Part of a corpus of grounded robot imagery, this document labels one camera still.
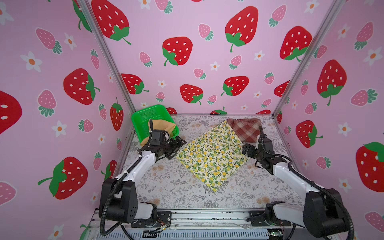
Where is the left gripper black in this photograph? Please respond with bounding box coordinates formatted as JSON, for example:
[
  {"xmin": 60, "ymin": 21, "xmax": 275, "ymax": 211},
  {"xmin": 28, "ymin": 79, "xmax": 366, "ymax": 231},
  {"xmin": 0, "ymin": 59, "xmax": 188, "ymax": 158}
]
[{"xmin": 160, "ymin": 135, "xmax": 186, "ymax": 159}]

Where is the red plaid skirt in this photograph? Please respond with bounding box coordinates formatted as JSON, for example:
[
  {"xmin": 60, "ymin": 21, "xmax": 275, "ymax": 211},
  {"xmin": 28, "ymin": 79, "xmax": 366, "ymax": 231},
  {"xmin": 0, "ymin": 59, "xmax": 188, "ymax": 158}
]
[{"xmin": 227, "ymin": 118, "xmax": 262, "ymax": 144}]

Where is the yellow lemon print skirt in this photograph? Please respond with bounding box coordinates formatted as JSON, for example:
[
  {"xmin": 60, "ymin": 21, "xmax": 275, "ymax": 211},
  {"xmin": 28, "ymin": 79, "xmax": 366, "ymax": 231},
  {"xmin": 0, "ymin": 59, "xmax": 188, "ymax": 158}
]
[{"xmin": 177, "ymin": 121, "xmax": 248, "ymax": 192}]

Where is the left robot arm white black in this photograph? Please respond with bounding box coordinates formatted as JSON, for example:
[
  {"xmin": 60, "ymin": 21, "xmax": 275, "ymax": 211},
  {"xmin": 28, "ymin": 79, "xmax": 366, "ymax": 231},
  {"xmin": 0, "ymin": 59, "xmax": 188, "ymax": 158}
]
[{"xmin": 99, "ymin": 119, "xmax": 186, "ymax": 236}]

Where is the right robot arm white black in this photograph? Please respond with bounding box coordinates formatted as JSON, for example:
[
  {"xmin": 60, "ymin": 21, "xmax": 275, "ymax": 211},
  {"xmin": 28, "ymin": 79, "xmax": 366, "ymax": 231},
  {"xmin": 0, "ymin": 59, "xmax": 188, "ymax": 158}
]
[{"xmin": 242, "ymin": 127, "xmax": 355, "ymax": 240}]

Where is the tan cloth in basket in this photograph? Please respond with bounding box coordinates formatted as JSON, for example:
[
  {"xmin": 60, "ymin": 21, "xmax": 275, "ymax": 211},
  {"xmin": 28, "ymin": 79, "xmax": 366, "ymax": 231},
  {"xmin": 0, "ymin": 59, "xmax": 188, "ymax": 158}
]
[{"xmin": 141, "ymin": 120, "xmax": 176, "ymax": 147}]

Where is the green plastic basket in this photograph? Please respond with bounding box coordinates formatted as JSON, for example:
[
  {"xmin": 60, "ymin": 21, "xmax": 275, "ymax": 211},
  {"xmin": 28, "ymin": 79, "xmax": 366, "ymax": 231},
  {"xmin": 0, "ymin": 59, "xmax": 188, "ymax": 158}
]
[{"xmin": 132, "ymin": 105, "xmax": 179, "ymax": 145}]

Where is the green circuit board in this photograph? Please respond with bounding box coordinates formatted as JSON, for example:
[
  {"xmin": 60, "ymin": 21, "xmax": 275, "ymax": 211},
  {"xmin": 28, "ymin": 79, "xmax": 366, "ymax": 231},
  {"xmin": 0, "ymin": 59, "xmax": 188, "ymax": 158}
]
[{"xmin": 268, "ymin": 229, "xmax": 284, "ymax": 240}]

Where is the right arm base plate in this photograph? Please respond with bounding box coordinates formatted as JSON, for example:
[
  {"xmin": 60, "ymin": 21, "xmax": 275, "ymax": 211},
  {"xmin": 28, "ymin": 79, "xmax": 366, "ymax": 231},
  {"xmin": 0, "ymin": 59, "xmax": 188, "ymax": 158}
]
[{"xmin": 246, "ymin": 211, "xmax": 292, "ymax": 227}]

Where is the aluminium mounting rail frame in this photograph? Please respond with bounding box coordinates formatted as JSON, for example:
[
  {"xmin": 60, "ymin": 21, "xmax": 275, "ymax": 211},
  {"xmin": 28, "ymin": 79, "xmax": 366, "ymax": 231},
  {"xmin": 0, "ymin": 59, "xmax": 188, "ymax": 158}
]
[{"xmin": 79, "ymin": 207, "xmax": 340, "ymax": 240}]

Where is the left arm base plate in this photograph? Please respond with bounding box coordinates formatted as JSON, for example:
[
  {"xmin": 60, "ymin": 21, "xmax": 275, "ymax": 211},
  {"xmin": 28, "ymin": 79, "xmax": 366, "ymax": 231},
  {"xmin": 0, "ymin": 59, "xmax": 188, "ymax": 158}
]
[{"xmin": 131, "ymin": 211, "xmax": 172, "ymax": 228}]

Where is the right aluminium corner post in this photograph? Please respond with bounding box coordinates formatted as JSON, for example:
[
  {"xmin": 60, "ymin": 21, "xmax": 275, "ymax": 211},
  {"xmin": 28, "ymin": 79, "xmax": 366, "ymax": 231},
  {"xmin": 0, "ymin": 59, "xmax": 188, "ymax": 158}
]
[{"xmin": 272, "ymin": 0, "xmax": 346, "ymax": 120}]

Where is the aluminium corner post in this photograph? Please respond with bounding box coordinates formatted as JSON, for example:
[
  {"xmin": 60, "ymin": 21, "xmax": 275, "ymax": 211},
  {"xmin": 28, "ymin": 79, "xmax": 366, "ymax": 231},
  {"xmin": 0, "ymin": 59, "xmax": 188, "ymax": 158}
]
[
  {"xmin": 79, "ymin": 0, "xmax": 136, "ymax": 114},
  {"xmin": 272, "ymin": 0, "xmax": 346, "ymax": 120}
]

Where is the left aluminium corner post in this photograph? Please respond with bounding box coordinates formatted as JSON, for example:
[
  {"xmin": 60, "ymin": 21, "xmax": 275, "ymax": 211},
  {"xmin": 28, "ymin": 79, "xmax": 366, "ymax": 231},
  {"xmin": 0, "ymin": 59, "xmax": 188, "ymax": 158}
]
[{"xmin": 79, "ymin": 0, "xmax": 136, "ymax": 114}]

